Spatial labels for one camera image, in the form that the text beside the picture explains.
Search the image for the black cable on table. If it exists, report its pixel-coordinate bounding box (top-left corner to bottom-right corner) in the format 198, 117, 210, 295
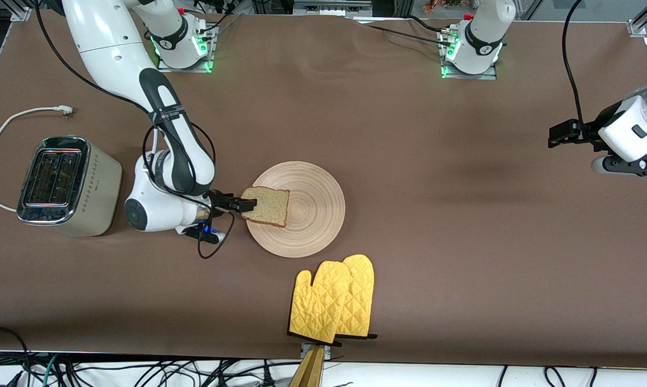
356, 15, 456, 48

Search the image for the white toaster power cord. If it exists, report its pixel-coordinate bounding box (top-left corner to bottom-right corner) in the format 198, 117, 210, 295
0, 105, 76, 212

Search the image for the small metal bracket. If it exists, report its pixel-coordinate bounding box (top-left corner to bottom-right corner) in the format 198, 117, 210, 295
300, 342, 333, 361

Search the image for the silver metal box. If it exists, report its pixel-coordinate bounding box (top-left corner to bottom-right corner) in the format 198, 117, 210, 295
293, 0, 373, 17

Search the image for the black base connector cable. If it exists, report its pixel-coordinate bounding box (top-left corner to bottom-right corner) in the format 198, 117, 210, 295
195, 0, 238, 34

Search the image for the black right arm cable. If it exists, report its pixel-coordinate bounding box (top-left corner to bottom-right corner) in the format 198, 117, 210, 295
33, 0, 235, 260

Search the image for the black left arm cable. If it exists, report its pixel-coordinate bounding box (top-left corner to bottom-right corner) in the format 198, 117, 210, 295
562, 0, 591, 136

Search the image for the black looped floor cable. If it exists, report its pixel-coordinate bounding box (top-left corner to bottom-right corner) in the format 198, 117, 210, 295
0, 326, 33, 377

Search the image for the round wooden plate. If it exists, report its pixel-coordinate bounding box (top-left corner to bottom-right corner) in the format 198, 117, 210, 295
246, 161, 346, 259

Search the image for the wooden bar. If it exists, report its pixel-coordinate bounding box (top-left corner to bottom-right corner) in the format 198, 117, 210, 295
289, 346, 326, 387

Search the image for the brown table cover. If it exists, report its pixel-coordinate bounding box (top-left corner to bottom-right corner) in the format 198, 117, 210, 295
0, 8, 647, 369

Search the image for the orange background object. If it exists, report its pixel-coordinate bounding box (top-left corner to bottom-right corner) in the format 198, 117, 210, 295
423, 0, 476, 15

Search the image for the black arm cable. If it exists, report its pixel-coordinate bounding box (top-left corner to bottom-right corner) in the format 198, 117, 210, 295
33, 0, 235, 260
562, 0, 591, 136

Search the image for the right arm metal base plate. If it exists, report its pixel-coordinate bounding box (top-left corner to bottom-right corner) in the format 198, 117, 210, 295
157, 24, 217, 73

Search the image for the teal floor cable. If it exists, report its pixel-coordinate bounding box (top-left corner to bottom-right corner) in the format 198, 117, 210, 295
41, 354, 60, 387

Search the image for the brown bread slice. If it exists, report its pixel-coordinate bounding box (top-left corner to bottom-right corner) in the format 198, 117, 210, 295
240, 186, 291, 228

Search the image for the yellow quilted oven mitt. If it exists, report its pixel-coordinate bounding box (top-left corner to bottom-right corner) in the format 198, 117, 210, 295
334, 254, 378, 340
288, 261, 352, 345

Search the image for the cream and chrome toaster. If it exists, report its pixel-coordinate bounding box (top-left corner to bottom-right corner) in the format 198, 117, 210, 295
16, 136, 123, 238

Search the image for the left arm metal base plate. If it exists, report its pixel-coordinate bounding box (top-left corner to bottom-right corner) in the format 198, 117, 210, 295
439, 30, 498, 80

